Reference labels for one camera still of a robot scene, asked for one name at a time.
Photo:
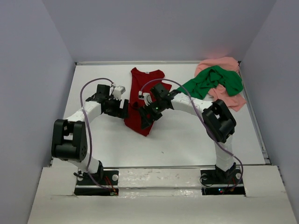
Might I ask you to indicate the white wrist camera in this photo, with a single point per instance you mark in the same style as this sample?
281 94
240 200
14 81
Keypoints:
117 92
146 97

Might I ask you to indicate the pink t-shirt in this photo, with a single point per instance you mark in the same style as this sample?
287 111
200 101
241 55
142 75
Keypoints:
228 63

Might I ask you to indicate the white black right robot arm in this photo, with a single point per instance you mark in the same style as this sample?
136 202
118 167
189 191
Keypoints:
216 117

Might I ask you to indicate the aluminium right table rail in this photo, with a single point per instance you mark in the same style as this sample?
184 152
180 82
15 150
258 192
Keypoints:
248 143

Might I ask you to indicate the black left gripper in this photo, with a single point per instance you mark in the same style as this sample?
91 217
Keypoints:
120 113

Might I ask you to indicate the aluminium left table rail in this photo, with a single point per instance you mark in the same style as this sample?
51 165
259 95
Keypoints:
51 162

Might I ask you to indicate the white front cover board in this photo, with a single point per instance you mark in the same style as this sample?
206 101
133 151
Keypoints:
162 196

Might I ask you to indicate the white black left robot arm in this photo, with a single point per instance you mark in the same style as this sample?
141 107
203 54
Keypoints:
69 139

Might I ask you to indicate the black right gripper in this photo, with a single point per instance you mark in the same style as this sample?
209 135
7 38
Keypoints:
145 121

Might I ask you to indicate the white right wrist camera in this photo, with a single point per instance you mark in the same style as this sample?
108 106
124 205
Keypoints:
146 97

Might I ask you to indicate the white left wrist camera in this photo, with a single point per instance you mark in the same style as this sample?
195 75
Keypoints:
117 92

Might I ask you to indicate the green t-shirt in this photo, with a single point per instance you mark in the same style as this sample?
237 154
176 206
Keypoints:
211 77

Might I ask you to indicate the aluminium table rail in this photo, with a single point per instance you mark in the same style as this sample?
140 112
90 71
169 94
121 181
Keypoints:
248 143
51 162

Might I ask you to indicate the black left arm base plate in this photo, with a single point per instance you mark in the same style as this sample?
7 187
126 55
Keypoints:
105 186

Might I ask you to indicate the red t-shirt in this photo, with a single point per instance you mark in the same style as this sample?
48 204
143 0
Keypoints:
139 79

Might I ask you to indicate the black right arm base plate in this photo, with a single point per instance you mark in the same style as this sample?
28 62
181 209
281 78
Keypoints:
215 186

